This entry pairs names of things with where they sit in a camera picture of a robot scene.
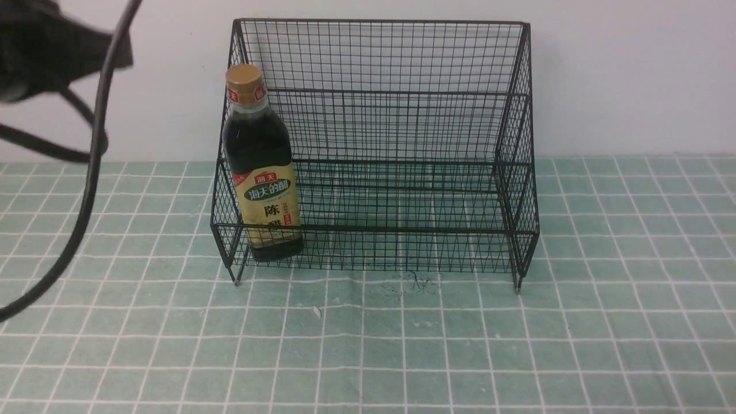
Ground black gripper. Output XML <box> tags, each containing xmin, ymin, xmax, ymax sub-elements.
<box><xmin>1</xmin><ymin>1</ymin><xmax>113</xmax><ymax>103</ymax></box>

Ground dark vinegar bottle gold cap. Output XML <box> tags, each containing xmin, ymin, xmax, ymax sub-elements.
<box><xmin>223</xmin><ymin>64</ymin><xmax>304</xmax><ymax>262</ymax></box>

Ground green checkered tablecloth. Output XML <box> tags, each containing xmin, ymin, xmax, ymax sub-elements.
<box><xmin>2</xmin><ymin>156</ymin><xmax>735</xmax><ymax>413</ymax></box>

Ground black cable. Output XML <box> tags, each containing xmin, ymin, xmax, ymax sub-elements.
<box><xmin>0</xmin><ymin>0</ymin><xmax>143</xmax><ymax>323</ymax></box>

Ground black wire mesh rack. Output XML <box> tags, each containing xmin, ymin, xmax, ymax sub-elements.
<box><xmin>228</xmin><ymin>18</ymin><xmax>541</xmax><ymax>291</ymax></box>

